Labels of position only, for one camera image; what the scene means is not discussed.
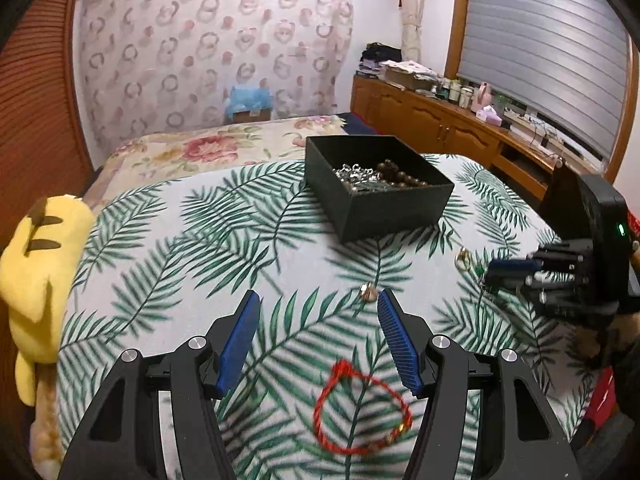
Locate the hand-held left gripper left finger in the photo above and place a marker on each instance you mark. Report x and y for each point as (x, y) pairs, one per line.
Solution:
(239, 342)

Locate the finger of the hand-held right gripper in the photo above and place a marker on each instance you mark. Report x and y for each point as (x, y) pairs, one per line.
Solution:
(510, 267)
(555, 292)

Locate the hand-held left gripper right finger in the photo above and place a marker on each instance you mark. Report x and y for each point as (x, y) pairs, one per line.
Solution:
(400, 342)

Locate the black jewelry box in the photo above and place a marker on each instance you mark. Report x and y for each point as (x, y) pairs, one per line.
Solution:
(380, 197)

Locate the person's right hand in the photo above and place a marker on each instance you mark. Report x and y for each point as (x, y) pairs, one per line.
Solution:
(592, 345)

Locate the leaf print tablecloth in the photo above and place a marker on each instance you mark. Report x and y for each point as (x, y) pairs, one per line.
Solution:
(200, 260)

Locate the white power strip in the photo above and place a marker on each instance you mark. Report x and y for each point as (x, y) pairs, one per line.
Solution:
(540, 130)

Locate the pink tissue box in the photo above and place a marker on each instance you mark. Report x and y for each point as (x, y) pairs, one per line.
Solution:
(489, 116)

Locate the wooden cabinet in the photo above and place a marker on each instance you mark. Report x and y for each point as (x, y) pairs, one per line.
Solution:
(440, 120)

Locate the row of small bottles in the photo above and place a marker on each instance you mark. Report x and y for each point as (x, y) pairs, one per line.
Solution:
(457, 92)

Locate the grey window blind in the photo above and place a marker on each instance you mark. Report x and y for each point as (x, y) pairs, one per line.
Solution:
(545, 40)

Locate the floral blanket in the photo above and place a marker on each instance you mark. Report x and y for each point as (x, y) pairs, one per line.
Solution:
(215, 145)

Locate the yellow plush toy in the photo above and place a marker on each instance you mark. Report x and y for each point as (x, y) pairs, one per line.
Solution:
(35, 300)

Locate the tan patterned cloth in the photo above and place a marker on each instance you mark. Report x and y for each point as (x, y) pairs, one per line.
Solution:
(46, 425)

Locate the cardboard box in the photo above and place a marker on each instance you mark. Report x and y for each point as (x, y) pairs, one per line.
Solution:
(405, 77)

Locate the small wooden box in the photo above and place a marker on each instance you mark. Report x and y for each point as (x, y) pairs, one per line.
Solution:
(250, 115)

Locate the blue bag on box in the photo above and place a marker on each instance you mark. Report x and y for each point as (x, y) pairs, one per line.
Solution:
(250, 99)

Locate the stack of folded clothes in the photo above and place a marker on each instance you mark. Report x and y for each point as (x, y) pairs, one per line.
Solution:
(377, 57)

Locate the cream window curtain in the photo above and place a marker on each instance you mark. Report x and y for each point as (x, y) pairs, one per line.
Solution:
(412, 12)

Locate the circle pattern hanging cloth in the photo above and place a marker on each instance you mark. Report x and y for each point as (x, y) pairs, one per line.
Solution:
(210, 45)

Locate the brown louvered wardrobe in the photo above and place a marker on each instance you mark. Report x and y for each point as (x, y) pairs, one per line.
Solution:
(40, 110)

